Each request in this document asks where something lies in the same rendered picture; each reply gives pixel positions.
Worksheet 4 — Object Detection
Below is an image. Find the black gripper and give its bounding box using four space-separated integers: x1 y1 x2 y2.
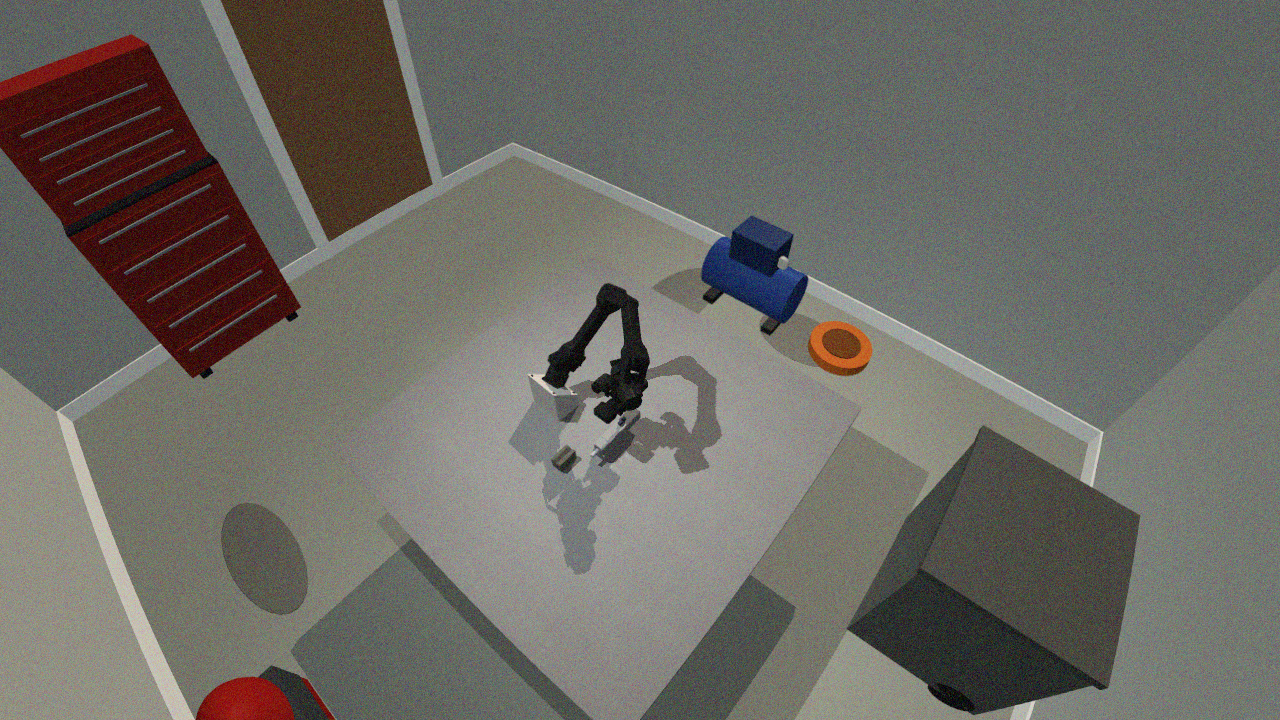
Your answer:
594 379 648 424

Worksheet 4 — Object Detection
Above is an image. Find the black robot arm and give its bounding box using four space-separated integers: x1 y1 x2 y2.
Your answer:
541 283 650 411

